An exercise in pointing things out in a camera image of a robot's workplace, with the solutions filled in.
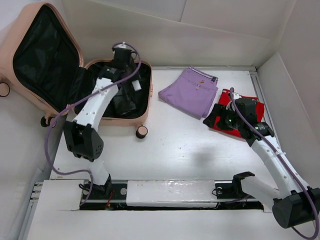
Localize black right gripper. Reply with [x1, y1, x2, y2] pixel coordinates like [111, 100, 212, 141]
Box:
[202, 103, 243, 131]

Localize red shorts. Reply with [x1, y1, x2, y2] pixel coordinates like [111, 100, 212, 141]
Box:
[210, 88, 265, 138]

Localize purple shorts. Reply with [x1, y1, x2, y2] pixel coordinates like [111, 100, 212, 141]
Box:
[158, 66, 219, 119]

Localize black pouch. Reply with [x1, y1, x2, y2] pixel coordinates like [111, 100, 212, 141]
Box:
[112, 83, 137, 118]

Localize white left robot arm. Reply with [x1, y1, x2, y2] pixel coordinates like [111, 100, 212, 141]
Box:
[63, 42, 142, 199]

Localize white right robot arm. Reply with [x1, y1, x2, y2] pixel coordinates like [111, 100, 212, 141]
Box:
[203, 98, 320, 229]

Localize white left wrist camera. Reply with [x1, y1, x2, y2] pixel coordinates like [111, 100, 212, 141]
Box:
[131, 79, 142, 92]

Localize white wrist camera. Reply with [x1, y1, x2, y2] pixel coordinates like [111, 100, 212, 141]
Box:
[230, 92, 242, 101]
[131, 79, 142, 92]

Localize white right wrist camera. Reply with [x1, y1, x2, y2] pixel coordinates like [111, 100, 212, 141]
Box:
[230, 92, 242, 101]

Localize black base rail with white cover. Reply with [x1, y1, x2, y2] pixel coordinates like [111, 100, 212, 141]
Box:
[80, 180, 265, 211]

